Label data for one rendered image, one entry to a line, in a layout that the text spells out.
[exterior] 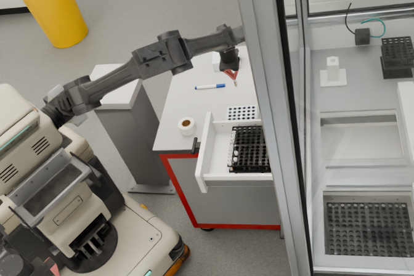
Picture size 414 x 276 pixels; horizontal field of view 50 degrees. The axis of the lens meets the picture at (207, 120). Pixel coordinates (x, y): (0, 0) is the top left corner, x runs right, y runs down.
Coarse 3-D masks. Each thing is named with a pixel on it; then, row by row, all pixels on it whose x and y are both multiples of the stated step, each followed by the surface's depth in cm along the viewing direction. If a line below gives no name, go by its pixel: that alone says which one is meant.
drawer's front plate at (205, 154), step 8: (208, 112) 166; (208, 120) 163; (208, 128) 161; (208, 136) 160; (208, 144) 160; (200, 152) 154; (208, 152) 160; (200, 160) 152; (208, 160) 159; (200, 168) 149; (208, 168) 159; (200, 176) 148; (200, 184) 151
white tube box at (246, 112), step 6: (228, 108) 183; (234, 108) 183; (240, 108) 183; (246, 108) 181; (252, 108) 180; (228, 114) 181; (234, 114) 180; (240, 114) 180; (246, 114) 179; (252, 114) 179
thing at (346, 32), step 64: (320, 0) 48; (384, 0) 47; (320, 64) 55; (384, 64) 54; (320, 128) 64; (384, 128) 62; (320, 192) 76; (384, 192) 73; (320, 256) 94; (384, 256) 90
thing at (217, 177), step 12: (228, 120) 166; (240, 120) 164; (252, 120) 163; (216, 132) 170; (228, 132) 169; (216, 144) 167; (228, 144) 166; (216, 156) 163; (216, 168) 159; (216, 180) 151; (228, 180) 150; (240, 180) 149; (252, 180) 148; (264, 180) 147
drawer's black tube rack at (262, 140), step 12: (240, 132) 160; (252, 132) 158; (240, 144) 156; (252, 144) 155; (264, 144) 154; (240, 156) 153; (252, 156) 155; (264, 156) 154; (240, 168) 153; (252, 168) 152; (264, 168) 151
